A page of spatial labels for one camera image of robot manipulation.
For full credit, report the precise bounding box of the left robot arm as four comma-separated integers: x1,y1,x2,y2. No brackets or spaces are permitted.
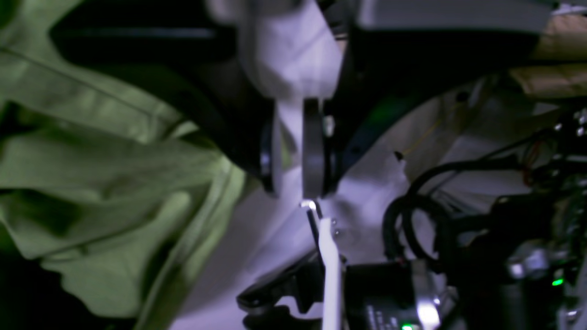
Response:
237,103,586,330

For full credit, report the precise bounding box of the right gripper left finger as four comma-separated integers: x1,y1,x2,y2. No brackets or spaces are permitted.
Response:
50,0,282,196

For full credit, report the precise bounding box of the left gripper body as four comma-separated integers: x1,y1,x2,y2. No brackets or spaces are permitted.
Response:
236,254,442,330

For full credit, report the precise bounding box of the green T-shirt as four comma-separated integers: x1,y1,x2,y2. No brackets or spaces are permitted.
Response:
1,0,245,330

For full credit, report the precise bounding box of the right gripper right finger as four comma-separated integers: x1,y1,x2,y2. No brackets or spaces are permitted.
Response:
302,0,551,198

